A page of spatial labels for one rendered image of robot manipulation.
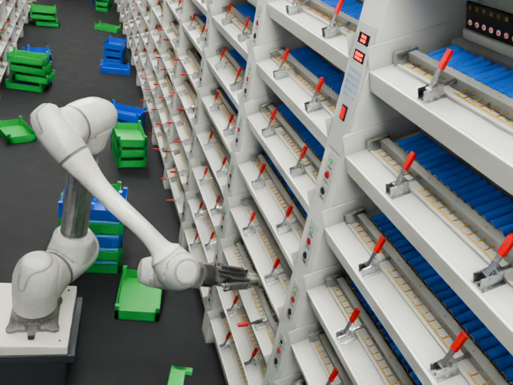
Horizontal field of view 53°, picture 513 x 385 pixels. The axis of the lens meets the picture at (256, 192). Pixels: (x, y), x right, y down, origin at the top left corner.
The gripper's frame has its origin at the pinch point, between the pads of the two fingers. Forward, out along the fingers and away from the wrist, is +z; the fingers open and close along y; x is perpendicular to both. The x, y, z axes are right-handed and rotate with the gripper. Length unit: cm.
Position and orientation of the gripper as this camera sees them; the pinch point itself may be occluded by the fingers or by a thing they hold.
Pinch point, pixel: (256, 279)
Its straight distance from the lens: 181.6
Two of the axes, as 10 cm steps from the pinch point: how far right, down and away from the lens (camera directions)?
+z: 9.1, 1.3, 3.9
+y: -2.8, -5.0, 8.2
